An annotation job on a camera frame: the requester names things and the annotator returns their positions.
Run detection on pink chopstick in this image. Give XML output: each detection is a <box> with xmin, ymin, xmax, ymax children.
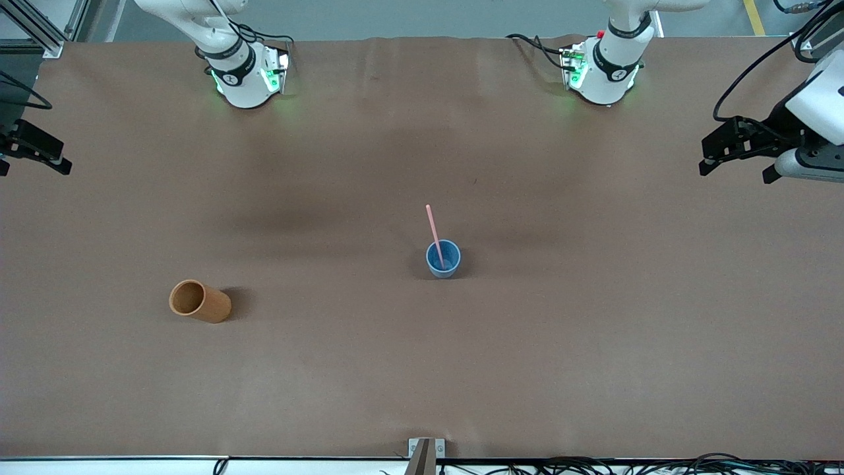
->
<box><xmin>425</xmin><ymin>204</ymin><xmax>446</xmax><ymax>265</ymax></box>

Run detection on blue cup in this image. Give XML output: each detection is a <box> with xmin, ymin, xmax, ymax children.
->
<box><xmin>425</xmin><ymin>239</ymin><xmax>462</xmax><ymax>279</ymax></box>

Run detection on orange cylindrical cup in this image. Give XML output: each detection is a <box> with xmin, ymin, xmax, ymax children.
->
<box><xmin>169</xmin><ymin>280</ymin><xmax>233</xmax><ymax>324</ymax></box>

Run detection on brown table cover sheet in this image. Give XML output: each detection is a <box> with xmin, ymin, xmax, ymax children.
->
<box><xmin>0</xmin><ymin>34</ymin><xmax>844</xmax><ymax>460</ymax></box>

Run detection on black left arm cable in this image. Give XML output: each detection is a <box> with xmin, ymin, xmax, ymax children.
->
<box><xmin>713</xmin><ymin>0</ymin><xmax>844</xmax><ymax>141</ymax></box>

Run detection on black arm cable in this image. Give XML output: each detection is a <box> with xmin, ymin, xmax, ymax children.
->
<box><xmin>713</xmin><ymin>0</ymin><xmax>844</xmax><ymax>141</ymax></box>
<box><xmin>0</xmin><ymin>69</ymin><xmax>53</xmax><ymax>110</ymax></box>

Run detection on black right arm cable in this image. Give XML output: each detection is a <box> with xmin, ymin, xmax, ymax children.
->
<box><xmin>0</xmin><ymin>69</ymin><xmax>53</xmax><ymax>110</ymax></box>

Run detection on black left base cable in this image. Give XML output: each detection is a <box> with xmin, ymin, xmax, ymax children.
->
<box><xmin>506</xmin><ymin>33</ymin><xmax>574</xmax><ymax>72</ymax></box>

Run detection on black base cable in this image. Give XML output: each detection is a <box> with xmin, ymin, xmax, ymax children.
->
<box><xmin>227</xmin><ymin>20</ymin><xmax>295</xmax><ymax>57</ymax></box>
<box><xmin>506</xmin><ymin>33</ymin><xmax>574</xmax><ymax>72</ymax></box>

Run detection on black right base cable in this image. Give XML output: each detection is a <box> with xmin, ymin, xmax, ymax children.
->
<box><xmin>227</xmin><ymin>20</ymin><xmax>295</xmax><ymax>57</ymax></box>

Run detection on black cable bundle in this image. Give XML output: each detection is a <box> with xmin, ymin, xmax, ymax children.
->
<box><xmin>438</xmin><ymin>452</ymin><xmax>844</xmax><ymax>475</ymax></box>

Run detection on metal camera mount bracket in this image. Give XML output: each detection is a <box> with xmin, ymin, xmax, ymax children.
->
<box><xmin>408</xmin><ymin>438</ymin><xmax>446</xmax><ymax>475</ymax></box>

